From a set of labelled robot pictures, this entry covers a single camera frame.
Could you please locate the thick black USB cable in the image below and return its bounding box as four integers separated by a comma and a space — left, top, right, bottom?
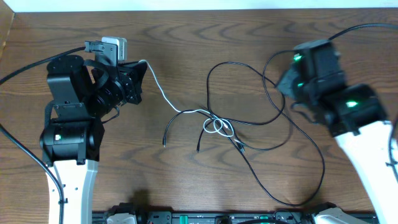
196, 49, 326, 207

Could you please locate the white USB cable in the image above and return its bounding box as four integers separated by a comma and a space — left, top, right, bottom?
138, 58, 246, 146

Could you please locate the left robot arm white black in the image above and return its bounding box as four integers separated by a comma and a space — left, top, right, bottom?
40, 55, 147, 223

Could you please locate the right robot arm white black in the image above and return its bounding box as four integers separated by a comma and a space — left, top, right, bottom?
277, 40, 397, 223

